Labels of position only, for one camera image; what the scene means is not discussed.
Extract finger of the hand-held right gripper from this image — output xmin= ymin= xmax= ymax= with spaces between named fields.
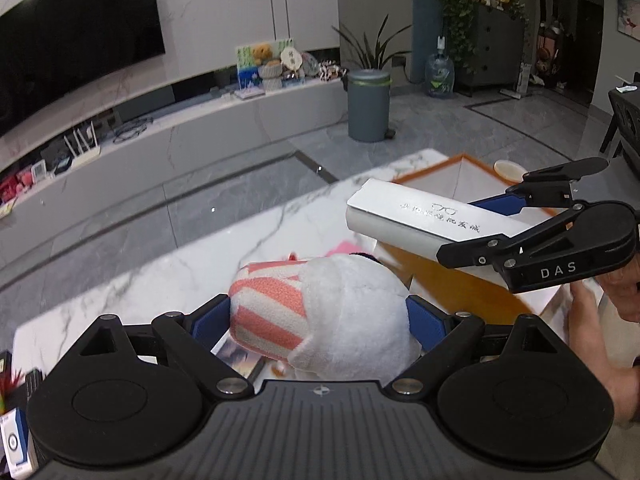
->
xmin=468 ymin=157 xmax=609 ymax=218
xmin=435 ymin=202 xmax=587 ymax=274

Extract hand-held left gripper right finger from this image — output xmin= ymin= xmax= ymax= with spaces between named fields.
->
xmin=382 ymin=295 xmax=564 ymax=397

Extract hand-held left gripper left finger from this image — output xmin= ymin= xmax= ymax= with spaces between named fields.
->
xmin=75 ymin=293 xmax=256 ymax=399

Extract orange storage box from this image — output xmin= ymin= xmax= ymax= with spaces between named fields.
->
xmin=375 ymin=152 xmax=601 ymax=317

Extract white glasses case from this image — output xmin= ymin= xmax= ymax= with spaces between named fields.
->
xmin=345 ymin=177 xmax=532 ymax=272

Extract pink striped white plush toy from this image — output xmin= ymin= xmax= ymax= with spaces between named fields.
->
xmin=227 ymin=252 xmax=422 ymax=379

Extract person's right hand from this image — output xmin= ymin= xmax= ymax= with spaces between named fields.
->
xmin=568 ymin=255 xmax=640 ymax=325

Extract beige round lid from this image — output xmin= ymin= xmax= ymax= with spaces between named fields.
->
xmin=493 ymin=158 xmax=525 ymax=181

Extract printed book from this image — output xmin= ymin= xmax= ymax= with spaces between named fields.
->
xmin=212 ymin=334 xmax=267 ymax=382

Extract pink folded cloth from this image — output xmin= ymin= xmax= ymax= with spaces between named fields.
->
xmin=326 ymin=240 xmax=377 ymax=261

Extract dark dining chair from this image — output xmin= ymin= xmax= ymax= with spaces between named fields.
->
xmin=599 ymin=87 xmax=640 ymax=182

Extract blue water jug with pump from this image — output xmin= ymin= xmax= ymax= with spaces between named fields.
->
xmin=424 ymin=35 xmax=456 ymax=100

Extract grey drawer cabinet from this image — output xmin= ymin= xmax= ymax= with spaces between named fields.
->
xmin=457 ymin=2 xmax=527 ymax=94

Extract grey trash can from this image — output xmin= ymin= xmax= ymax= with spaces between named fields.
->
xmin=346 ymin=68 xmax=396 ymax=142

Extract white marble television console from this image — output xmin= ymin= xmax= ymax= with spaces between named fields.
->
xmin=0 ymin=77 xmax=352 ymax=262

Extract long-leaf potted plant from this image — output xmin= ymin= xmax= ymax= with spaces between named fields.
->
xmin=331 ymin=15 xmax=414 ymax=92

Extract trailing ivy plant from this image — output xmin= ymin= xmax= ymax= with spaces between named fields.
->
xmin=429 ymin=0 xmax=529 ymax=77

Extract white router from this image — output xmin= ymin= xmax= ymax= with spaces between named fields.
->
xmin=62 ymin=127 xmax=102 ymax=169

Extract white and blue box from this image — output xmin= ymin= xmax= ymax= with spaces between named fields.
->
xmin=0 ymin=406 xmax=32 ymax=477

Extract pink toys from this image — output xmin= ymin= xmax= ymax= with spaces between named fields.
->
xmin=0 ymin=167 xmax=34 ymax=202

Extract green picture panel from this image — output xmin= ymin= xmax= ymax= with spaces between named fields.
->
xmin=235 ymin=38 xmax=294 ymax=69

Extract black television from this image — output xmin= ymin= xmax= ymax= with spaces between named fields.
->
xmin=0 ymin=0 xmax=167 ymax=137

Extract black cable bundle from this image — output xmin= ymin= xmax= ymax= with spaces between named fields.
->
xmin=112 ymin=115 xmax=154 ymax=144

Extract wall painting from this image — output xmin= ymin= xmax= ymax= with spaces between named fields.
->
xmin=615 ymin=0 xmax=640 ymax=42

